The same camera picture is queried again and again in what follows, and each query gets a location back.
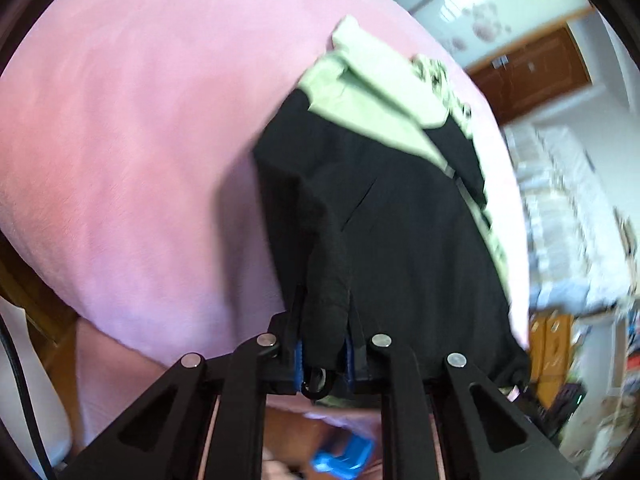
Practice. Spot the floral sliding door wardrobe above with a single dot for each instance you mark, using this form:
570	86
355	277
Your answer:
465	5

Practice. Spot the wooden bed frame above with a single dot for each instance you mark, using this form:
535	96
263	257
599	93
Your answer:
35	290

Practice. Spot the blue plastic object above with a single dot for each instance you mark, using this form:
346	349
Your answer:
345	455

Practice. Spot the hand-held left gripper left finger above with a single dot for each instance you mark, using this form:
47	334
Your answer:
298	365

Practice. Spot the wooden drawer cabinet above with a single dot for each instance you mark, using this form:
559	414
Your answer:
550	350

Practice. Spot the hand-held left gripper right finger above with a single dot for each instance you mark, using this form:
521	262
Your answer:
350	360

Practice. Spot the green and black hooded jacket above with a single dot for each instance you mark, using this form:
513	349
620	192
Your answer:
390	220

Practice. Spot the brown wooden door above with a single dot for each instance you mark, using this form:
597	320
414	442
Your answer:
535	75

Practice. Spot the pink bed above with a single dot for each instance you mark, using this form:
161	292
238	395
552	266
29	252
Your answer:
140	150

